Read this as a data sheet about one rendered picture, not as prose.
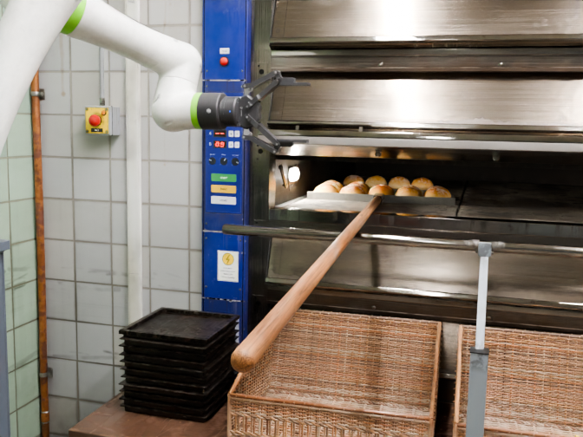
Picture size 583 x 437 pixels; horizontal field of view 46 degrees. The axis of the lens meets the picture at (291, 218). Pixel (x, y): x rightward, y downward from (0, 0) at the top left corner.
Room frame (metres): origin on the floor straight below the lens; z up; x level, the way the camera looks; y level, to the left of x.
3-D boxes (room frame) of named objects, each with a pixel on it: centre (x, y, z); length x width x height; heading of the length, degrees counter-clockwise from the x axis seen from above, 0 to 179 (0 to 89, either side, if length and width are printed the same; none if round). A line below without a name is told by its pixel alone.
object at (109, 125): (2.39, 0.67, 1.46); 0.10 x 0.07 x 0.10; 74
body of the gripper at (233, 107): (1.71, 0.13, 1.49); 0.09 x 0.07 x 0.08; 74
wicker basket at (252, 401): (1.93, -0.16, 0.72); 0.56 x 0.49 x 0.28; 76
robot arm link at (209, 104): (1.73, 0.20, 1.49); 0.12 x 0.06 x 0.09; 164
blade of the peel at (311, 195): (2.70, -0.36, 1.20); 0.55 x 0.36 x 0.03; 78
